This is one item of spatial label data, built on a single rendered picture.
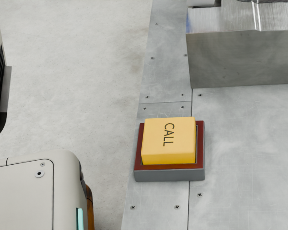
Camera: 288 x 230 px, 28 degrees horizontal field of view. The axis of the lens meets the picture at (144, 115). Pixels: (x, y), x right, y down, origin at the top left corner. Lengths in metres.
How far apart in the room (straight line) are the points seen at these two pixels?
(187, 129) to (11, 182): 0.86
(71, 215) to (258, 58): 0.74
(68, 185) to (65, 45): 1.07
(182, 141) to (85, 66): 1.61
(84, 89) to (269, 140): 1.48
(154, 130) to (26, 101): 1.51
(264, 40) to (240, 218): 0.23
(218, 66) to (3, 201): 0.81
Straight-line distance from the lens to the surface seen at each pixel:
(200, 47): 0.73
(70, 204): 1.38
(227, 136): 0.70
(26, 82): 2.24
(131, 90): 2.07
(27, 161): 1.50
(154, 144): 0.65
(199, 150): 0.66
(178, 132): 0.66
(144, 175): 0.65
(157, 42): 0.87
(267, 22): 0.74
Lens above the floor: 1.29
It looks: 41 degrees down
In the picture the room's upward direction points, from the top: 10 degrees counter-clockwise
